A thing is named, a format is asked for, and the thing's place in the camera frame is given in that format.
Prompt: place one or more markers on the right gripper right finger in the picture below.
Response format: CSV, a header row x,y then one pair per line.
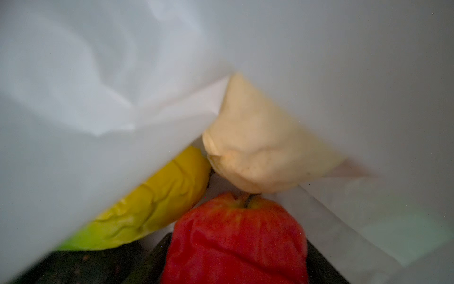
x,y
320,269

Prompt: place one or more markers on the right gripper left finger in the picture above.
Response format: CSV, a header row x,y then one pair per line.
x,y
150,271

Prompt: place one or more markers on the dark avocado toy fruit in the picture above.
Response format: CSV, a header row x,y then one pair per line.
x,y
111,266

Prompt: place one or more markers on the red toy fruit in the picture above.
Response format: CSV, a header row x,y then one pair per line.
x,y
237,239

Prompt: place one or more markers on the yellow toy fruit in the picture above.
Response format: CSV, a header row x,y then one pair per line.
x,y
159,201

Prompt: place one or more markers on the beige toy fruit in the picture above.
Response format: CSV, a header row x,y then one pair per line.
x,y
259,147

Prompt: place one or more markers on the white plastic bag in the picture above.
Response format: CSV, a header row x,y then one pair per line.
x,y
98,95

